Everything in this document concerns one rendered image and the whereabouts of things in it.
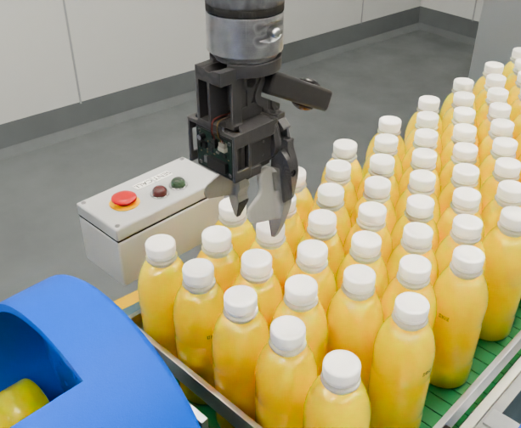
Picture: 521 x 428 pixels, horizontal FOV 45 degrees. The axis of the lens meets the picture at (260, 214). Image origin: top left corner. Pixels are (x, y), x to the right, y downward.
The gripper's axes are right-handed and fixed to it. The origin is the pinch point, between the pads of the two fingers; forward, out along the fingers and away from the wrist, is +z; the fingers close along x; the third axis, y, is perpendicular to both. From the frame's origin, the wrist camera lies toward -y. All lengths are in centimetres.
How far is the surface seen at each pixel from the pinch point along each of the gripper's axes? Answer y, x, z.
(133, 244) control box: 5.4, -19.5, 11.7
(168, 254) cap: 6.5, -9.9, 7.7
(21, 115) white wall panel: -88, -263, 101
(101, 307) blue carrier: 25.2, 6.1, -5.3
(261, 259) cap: -0.3, 0.0, 6.9
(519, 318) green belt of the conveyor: -38, 21, 28
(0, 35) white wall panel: -87, -264, 58
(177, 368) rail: 10.9, -4.3, 20.8
